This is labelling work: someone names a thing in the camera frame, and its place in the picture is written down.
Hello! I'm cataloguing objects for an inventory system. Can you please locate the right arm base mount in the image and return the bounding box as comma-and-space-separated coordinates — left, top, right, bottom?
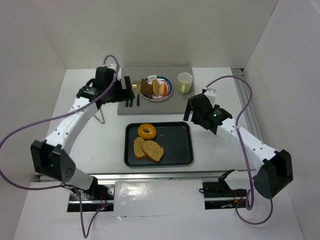
198, 170, 248, 210

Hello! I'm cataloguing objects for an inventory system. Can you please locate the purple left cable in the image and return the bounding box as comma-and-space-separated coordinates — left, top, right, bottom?
0, 54, 121, 238

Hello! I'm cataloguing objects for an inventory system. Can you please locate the black baking tray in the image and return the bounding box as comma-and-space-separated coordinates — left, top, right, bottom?
124, 121, 194, 168

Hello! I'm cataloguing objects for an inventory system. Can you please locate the brown chocolate croissant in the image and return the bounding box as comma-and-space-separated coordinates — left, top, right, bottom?
139, 79, 154, 99

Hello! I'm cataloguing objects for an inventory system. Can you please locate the seeded bread slice front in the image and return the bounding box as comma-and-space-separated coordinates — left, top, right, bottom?
142, 140, 164, 164

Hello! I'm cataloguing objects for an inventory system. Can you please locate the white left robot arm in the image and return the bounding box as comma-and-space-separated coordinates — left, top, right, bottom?
30, 63, 134, 199

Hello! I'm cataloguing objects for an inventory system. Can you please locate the seeded bread slice back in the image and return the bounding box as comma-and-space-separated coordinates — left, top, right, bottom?
133, 136, 146, 160

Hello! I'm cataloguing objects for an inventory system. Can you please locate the purple cable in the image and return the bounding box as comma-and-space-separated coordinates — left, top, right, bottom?
203, 75, 274, 225
0, 54, 121, 238

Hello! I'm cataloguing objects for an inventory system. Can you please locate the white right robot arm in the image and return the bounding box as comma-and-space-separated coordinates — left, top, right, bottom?
183, 93, 293, 200

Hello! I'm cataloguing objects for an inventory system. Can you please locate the orange glazed donut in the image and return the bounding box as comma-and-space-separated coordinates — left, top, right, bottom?
137, 123, 157, 140

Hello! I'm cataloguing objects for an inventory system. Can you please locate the grey placemat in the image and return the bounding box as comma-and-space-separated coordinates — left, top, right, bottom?
117, 65, 195, 116

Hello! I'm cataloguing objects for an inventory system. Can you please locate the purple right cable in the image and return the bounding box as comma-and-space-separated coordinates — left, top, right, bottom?
203, 75, 274, 225

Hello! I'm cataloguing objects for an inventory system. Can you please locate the white plate teal rim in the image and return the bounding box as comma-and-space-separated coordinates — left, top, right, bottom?
140, 75, 174, 102

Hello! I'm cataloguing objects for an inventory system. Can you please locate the green handled fork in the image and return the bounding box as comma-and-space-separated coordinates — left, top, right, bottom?
129, 80, 137, 108

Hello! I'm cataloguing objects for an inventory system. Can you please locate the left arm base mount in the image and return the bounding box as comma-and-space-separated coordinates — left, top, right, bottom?
66, 182, 115, 213

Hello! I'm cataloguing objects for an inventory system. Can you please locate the glossy orange bun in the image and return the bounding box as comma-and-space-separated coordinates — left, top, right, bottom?
158, 83, 168, 97

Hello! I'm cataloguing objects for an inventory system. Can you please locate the pale yellow mug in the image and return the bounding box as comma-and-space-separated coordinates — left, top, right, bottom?
177, 72, 193, 95

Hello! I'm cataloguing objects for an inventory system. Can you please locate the green handled knife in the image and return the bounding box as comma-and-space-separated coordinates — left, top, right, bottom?
136, 80, 141, 107

